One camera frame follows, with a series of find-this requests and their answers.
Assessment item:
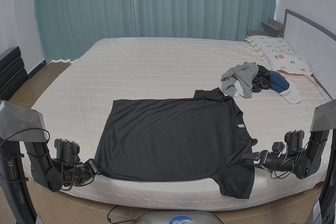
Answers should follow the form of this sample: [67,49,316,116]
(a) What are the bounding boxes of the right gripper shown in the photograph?
[241,150,290,172]

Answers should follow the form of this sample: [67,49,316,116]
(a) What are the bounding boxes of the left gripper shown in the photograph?
[71,159,101,187]

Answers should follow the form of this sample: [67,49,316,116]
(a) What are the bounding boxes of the black T-shirt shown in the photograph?
[94,87,259,200]

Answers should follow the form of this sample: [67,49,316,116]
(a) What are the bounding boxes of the pile of clothes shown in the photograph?
[221,61,301,105]

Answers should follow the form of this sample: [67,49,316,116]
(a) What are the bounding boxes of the bed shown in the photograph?
[7,9,336,211]

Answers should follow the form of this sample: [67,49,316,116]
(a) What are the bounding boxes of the white printed pillow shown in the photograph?
[245,35,313,76]

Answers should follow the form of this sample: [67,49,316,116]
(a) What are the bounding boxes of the black chest of drawers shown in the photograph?
[0,46,29,101]

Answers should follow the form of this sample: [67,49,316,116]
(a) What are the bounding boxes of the grey bedside table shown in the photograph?
[247,17,283,37]

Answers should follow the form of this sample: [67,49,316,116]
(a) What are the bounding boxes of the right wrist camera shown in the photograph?
[272,142,286,158]

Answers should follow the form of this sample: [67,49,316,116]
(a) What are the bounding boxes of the black cable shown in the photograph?
[107,204,137,224]

